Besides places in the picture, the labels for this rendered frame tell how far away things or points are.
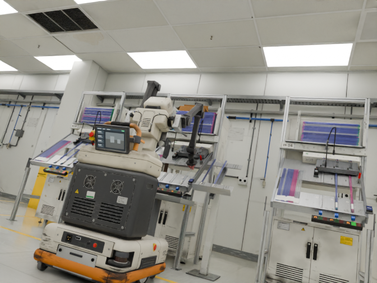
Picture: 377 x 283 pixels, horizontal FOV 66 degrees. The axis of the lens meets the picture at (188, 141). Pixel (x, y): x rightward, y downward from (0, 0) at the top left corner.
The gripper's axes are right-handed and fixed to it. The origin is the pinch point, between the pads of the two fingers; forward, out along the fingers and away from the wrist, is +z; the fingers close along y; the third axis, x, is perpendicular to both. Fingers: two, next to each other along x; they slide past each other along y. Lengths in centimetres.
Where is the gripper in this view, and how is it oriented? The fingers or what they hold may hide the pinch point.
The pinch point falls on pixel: (192, 169)
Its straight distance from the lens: 303.5
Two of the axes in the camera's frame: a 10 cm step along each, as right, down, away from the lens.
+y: -9.2, -1.1, 3.9
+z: 1.1, 8.6, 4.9
